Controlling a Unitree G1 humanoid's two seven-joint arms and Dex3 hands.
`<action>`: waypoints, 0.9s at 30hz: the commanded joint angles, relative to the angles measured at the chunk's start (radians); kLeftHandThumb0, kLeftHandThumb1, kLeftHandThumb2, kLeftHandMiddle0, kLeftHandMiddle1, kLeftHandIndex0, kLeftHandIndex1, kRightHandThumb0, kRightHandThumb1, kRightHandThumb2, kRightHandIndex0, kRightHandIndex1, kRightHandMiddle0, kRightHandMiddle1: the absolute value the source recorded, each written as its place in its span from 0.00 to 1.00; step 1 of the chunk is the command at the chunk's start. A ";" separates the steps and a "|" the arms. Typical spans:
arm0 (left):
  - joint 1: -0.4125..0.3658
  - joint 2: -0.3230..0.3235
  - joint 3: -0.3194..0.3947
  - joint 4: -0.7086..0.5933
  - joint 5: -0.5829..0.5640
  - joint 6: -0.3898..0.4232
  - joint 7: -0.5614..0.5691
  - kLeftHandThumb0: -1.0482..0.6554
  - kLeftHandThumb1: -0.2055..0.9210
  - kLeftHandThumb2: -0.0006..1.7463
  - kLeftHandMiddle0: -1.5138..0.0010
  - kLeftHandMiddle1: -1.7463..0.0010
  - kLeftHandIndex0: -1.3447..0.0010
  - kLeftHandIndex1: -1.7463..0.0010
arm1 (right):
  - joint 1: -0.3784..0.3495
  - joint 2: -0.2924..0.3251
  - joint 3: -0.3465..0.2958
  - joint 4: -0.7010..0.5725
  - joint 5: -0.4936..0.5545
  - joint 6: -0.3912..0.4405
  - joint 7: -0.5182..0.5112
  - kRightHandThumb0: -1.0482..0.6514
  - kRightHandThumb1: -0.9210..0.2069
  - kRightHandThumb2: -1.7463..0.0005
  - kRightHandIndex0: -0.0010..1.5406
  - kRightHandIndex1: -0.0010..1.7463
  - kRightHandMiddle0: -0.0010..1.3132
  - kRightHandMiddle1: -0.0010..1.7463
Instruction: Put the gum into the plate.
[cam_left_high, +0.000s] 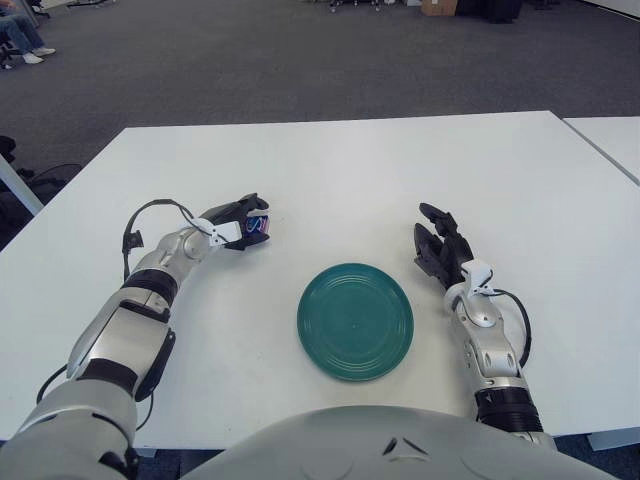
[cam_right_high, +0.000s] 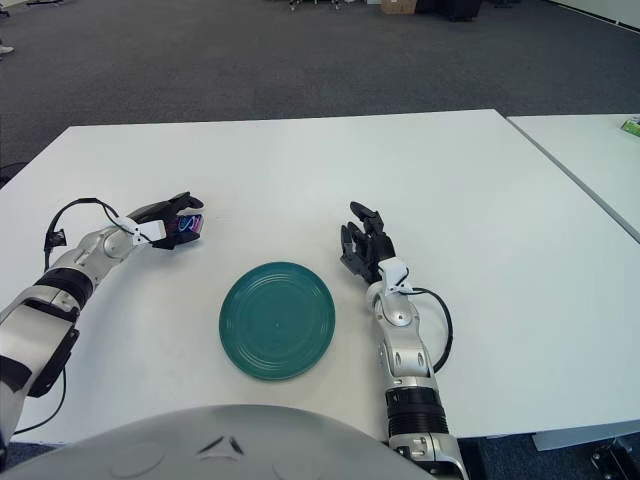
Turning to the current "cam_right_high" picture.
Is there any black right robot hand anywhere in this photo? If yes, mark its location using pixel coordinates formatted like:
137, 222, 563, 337
339, 201, 397, 281

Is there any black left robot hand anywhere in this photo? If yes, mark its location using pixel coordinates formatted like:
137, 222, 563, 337
127, 191, 206, 251

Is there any blue purple gum box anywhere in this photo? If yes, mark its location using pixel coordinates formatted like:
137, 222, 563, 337
174, 212, 205, 236

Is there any green round plate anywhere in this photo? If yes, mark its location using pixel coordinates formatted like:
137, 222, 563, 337
218, 261, 337, 382

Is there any grey robot torso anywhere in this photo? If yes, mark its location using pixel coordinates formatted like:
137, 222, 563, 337
0, 403, 436, 480

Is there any wheeled cart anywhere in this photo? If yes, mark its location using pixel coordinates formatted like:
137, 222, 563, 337
287, 0, 346, 12

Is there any black cabinet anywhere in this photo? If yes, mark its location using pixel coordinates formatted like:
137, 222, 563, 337
444, 0, 484, 22

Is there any black wheeled base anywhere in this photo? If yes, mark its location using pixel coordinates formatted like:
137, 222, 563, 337
589, 437, 640, 480

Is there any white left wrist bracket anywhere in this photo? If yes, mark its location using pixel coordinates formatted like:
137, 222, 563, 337
134, 219, 166, 245

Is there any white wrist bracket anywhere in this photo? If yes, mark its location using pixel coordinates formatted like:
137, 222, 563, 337
134, 219, 166, 245
378, 258, 412, 295

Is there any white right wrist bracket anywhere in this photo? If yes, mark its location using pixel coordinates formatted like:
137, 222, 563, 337
378, 258, 412, 295

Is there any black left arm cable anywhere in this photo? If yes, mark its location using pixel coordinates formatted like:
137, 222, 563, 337
42, 198, 139, 274

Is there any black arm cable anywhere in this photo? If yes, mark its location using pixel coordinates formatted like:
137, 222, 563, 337
42, 198, 139, 274
407, 287, 454, 374

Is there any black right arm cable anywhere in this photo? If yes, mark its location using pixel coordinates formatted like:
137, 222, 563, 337
407, 287, 454, 374

